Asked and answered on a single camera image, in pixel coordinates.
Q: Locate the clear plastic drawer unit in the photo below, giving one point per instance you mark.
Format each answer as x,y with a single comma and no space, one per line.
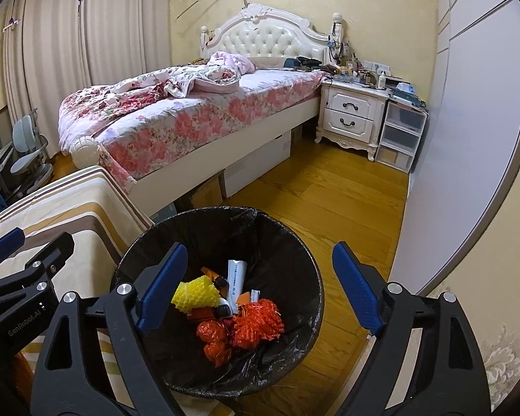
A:
401,134

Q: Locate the white nightstand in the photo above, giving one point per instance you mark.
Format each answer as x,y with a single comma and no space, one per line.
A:
351,115

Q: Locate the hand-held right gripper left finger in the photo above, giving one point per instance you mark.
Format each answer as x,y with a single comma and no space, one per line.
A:
160,290

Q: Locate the orange cloth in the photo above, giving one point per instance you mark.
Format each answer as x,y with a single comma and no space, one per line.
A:
24,368

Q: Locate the floral quilt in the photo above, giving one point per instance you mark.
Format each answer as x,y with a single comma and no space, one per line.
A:
125,91

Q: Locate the white wall socket strip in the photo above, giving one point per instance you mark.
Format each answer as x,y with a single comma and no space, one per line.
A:
378,67

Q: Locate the beige curtain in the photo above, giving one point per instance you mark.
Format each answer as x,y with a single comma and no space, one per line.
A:
121,21
43,52

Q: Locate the orange-red foam fruit net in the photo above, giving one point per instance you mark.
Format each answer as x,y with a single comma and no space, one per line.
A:
255,323

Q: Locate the white storage box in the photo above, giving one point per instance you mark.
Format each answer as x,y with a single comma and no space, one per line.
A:
260,164

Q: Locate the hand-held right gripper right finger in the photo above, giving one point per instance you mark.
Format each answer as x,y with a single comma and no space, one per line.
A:
359,290

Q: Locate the pale blue box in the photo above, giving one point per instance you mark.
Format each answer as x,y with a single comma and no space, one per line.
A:
164,211

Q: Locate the orange-red plastic bag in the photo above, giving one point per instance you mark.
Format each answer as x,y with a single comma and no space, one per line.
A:
212,333

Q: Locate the grey desk chair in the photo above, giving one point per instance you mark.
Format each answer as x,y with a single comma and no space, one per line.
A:
24,130

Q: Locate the white bed with tufted headboard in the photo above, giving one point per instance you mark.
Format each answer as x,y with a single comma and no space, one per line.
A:
264,34

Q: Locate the orange paper wrapper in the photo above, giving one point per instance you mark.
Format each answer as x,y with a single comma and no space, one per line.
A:
244,300

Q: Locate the striped sheet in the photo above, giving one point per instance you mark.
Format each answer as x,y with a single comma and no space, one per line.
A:
69,208

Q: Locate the white bottle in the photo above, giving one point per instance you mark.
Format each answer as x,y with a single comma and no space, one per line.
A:
381,80

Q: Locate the yellow foam fruit net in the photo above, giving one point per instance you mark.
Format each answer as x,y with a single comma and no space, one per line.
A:
195,294

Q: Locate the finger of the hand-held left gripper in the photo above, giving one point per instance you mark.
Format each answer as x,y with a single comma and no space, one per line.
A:
60,245
6,242

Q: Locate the black lined trash bin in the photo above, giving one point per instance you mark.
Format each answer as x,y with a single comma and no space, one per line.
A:
277,260

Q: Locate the brown cardboard box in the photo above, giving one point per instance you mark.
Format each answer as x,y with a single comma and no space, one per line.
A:
206,193

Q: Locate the white printed wrapper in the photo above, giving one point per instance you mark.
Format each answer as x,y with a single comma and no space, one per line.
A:
235,277

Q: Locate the white wardrobe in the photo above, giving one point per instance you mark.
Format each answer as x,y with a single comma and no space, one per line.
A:
472,117

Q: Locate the dark blue pouch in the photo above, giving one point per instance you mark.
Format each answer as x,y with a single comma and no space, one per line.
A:
299,63

